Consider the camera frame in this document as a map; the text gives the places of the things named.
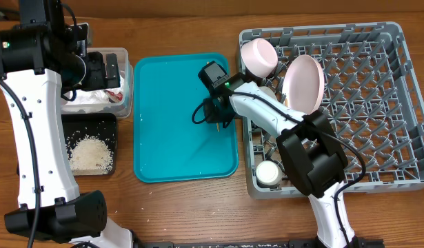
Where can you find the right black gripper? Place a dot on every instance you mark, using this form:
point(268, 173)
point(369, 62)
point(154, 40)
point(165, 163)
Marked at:
point(209, 116)

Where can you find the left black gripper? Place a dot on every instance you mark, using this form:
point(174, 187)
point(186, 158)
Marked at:
point(98, 80)

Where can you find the white paper wrapper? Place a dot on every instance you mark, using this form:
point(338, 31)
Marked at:
point(111, 95)

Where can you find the grey shallow bowl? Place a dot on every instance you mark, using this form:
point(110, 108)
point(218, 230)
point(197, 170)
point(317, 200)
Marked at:
point(268, 93)

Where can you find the pink bowl with rice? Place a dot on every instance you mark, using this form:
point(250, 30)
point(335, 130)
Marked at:
point(259, 57)

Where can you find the pile of white rice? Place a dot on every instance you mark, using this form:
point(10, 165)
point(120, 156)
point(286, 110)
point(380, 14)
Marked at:
point(90, 154)

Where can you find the white cup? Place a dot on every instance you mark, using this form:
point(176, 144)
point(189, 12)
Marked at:
point(268, 174)

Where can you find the large white plate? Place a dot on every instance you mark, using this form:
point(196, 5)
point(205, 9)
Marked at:
point(304, 84)

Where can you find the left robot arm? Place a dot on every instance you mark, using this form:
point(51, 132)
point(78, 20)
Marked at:
point(41, 60)

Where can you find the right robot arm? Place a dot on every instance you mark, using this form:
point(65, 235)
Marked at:
point(312, 156)

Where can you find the clear plastic bin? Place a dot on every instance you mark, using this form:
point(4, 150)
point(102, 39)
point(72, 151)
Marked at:
point(121, 109)

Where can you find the black rectangular tray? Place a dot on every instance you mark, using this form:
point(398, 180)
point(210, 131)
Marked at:
point(104, 123)

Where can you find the teal serving tray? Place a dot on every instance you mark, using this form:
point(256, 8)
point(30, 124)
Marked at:
point(170, 144)

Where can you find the grey plastic dish rack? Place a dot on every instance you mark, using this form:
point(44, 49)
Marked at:
point(371, 96)

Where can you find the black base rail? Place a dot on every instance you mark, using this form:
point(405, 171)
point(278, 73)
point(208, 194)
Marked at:
point(296, 243)

